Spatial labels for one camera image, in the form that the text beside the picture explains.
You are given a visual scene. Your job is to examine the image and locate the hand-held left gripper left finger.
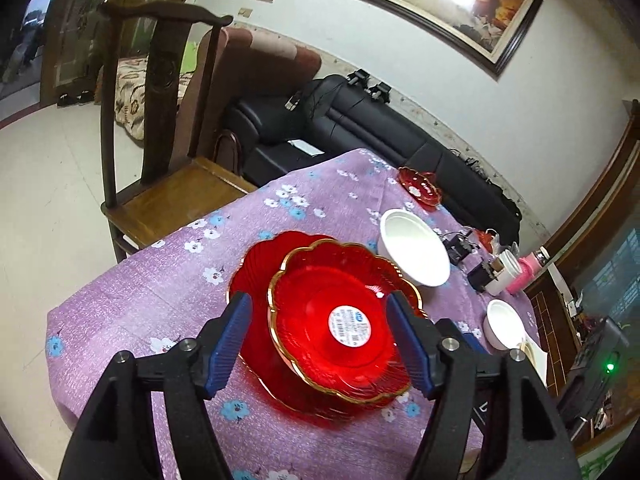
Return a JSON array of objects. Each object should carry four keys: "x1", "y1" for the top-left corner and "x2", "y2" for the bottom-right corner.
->
[{"x1": 59, "y1": 291, "x2": 253, "y2": 480}]

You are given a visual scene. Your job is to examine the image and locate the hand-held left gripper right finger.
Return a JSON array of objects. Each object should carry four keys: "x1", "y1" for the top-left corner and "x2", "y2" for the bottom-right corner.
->
[{"x1": 386, "y1": 290, "x2": 583, "y2": 480}]

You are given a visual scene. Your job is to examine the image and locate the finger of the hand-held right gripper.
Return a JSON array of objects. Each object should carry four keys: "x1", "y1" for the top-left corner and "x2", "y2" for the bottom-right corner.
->
[{"x1": 456, "y1": 321, "x2": 501, "y2": 361}]

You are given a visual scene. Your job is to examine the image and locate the medium white paper bowl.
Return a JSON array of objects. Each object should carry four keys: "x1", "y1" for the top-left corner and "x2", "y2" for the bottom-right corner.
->
[{"x1": 482, "y1": 299, "x2": 528, "y2": 351}]

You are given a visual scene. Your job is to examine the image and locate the beige ribbed bowl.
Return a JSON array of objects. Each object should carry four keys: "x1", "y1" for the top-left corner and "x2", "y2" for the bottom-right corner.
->
[{"x1": 517, "y1": 337, "x2": 548, "y2": 376}]

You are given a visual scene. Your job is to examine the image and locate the large red gold-print plate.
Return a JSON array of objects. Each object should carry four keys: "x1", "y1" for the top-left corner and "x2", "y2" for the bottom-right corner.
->
[{"x1": 227, "y1": 230, "x2": 431, "y2": 421}]

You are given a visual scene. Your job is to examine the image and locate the red plate with white sticker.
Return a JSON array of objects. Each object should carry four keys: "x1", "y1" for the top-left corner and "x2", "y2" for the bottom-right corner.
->
[{"x1": 268, "y1": 240, "x2": 426, "y2": 403}]

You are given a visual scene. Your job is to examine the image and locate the large white paper bowl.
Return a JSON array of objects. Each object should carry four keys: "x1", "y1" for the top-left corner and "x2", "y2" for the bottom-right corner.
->
[{"x1": 376, "y1": 208, "x2": 452, "y2": 288}]

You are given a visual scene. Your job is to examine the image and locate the black device with cork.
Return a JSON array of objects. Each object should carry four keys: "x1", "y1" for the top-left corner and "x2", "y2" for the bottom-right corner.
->
[{"x1": 467, "y1": 252, "x2": 506, "y2": 293}]

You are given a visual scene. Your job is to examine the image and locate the white plastic jar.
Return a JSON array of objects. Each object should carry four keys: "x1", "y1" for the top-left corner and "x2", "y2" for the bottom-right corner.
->
[{"x1": 487, "y1": 249, "x2": 523, "y2": 297}]

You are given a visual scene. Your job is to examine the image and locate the purple floral tablecloth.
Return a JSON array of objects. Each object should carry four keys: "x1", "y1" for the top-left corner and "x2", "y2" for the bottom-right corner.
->
[{"x1": 46, "y1": 147, "x2": 543, "y2": 480}]

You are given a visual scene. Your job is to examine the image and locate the bottle in pink knitted sleeve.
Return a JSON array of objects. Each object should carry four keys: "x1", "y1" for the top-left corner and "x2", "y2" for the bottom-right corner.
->
[{"x1": 507, "y1": 247, "x2": 551, "y2": 295}]

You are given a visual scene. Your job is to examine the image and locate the black cylindrical motor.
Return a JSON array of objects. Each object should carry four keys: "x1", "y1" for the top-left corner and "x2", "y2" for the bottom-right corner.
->
[{"x1": 442, "y1": 230, "x2": 476, "y2": 265}]

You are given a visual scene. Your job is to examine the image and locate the black box with green light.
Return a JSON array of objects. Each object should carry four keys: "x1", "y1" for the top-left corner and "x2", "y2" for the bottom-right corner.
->
[{"x1": 557, "y1": 317, "x2": 631, "y2": 421}]

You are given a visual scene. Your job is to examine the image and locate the small red plate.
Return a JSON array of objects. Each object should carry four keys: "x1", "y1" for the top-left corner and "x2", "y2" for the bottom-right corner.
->
[{"x1": 397, "y1": 166, "x2": 443, "y2": 211}]

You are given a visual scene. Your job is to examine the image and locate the dark wooden chair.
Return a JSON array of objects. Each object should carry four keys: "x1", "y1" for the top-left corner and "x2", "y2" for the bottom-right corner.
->
[{"x1": 97, "y1": 0, "x2": 258, "y2": 263}]

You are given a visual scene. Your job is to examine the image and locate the white paper sheet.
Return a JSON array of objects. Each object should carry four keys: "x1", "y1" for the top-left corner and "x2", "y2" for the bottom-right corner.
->
[{"x1": 287, "y1": 139, "x2": 325, "y2": 157}]

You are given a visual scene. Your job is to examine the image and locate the black leather sofa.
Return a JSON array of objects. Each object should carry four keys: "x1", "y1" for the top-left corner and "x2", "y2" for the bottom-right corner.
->
[{"x1": 220, "y1": 74, "x2": 523, "y2": 248}]

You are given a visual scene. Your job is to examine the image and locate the floral patterned cushion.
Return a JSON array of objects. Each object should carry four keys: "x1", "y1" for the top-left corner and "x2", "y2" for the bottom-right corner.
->
[{"x1": 112, "y1": 56, "x2": 196, "y2": 143}]

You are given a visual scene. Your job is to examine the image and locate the brown armchair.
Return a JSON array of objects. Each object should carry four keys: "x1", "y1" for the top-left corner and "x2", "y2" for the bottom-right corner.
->
[{"x1": 177, "y1": 27, "x2": 323, "y2": 171}]

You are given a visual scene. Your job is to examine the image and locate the green cloth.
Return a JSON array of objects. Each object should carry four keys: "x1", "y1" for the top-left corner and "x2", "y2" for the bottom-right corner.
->
[{"x1": 182, "y1": 40, "x2": 201, "y2": 76}]

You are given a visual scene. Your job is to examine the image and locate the dark shoes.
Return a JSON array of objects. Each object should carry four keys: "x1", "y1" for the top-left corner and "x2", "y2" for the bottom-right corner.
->
[{"x1": 56, "y1": 90, "x2": 96, "y2": 108}]

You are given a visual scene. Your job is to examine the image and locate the wooden glass panel door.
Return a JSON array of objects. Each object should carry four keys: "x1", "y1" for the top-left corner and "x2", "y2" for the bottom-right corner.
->
[{"x1": 40, "y1": 0, "x2": 211, "y2": 106}]

